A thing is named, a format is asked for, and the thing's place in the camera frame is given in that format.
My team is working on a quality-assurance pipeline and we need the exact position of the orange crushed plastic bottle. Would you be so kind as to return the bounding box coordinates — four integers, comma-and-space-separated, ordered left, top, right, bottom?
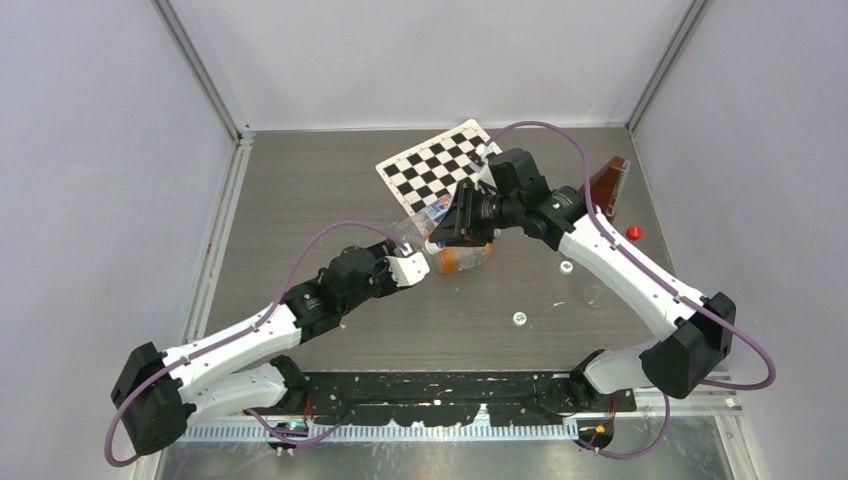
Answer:
436, 242, 494, 274

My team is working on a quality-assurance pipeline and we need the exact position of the upright bottle red cap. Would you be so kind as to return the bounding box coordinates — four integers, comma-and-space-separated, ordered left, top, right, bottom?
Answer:
626, 225, 644, 241

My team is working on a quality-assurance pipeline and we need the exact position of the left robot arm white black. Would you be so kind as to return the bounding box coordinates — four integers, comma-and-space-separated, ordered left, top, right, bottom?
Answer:
107, 240, 429, 457

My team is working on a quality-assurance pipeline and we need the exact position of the black white chessboard mat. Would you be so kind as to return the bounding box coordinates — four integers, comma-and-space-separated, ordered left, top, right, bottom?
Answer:
375, 119, 502, 216

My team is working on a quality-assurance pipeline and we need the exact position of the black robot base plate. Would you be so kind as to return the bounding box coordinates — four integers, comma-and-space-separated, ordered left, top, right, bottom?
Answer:
296, 371, 637, 427

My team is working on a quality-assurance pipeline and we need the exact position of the white green cap front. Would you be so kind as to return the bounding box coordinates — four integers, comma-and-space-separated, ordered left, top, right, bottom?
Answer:
512, 311, 527, 327

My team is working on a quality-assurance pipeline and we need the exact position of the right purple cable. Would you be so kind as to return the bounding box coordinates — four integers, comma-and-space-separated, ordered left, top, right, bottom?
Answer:
486, 121, 778, 460

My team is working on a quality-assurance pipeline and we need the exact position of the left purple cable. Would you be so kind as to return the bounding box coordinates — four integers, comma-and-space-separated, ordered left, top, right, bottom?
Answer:
104, 220, 413, 468

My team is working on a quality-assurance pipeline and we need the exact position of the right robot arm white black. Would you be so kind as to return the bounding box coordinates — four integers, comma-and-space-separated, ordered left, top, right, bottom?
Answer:
428, 148, 736, 411

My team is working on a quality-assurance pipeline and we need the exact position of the clear plastic bottle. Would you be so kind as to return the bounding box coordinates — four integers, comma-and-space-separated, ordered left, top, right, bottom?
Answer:
423, 240, 445, 258

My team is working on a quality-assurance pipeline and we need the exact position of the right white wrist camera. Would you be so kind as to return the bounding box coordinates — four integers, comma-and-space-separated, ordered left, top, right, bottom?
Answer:
474, 144, 496, 187

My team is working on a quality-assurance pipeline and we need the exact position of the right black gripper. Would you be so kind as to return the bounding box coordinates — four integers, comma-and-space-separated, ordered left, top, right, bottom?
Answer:
429, 181, 521, 249

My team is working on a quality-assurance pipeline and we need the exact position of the purple cable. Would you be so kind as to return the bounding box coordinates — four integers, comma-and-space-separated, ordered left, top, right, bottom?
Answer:
486, 121, 778, 460
104, 220, 413, 468

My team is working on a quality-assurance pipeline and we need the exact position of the clear bottle blue label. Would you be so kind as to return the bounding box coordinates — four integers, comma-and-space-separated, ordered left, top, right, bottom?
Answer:
391, 194, 452, 251

